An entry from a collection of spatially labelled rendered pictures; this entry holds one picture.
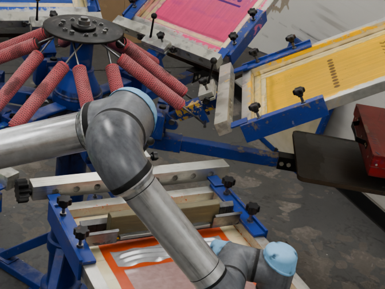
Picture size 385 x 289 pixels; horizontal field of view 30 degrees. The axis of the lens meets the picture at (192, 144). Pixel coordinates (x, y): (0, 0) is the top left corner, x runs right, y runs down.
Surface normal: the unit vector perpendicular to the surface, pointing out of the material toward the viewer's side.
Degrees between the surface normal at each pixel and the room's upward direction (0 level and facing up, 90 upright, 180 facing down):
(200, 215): 90
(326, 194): 0
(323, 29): 90
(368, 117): 0
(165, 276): 0
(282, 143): 77
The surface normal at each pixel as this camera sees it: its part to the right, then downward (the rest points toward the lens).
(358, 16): -0.89, 0.08
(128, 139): 0.50, -0.37
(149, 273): 0.15, -0.88
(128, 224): 0.42, 0.48
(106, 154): -0.31, -0.06
